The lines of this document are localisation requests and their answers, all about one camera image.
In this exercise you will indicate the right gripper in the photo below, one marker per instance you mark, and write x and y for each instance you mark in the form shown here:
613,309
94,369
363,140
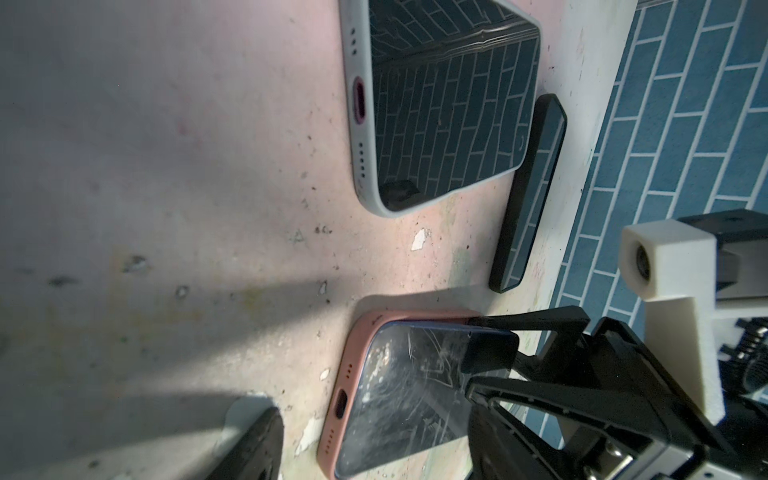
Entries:
630,420

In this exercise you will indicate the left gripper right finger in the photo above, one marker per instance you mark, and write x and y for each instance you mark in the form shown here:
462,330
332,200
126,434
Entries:
503,447

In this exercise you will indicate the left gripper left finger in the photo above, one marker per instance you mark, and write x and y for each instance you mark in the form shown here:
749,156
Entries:
257,454

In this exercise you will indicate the pink phone case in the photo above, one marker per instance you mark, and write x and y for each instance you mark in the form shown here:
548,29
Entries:
350,370

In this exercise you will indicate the blue phone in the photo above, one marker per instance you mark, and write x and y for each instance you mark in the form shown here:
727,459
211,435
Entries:
411,395

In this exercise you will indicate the black phone case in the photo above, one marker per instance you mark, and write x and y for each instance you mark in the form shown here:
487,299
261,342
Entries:
529,192

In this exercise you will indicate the black phone purple edge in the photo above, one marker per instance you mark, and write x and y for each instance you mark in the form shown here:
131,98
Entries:
450,114

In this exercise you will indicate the light blue phone case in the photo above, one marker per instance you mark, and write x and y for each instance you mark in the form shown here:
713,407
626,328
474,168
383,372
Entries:
360,150

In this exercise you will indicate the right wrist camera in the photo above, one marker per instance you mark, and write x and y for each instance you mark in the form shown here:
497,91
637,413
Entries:
703,282

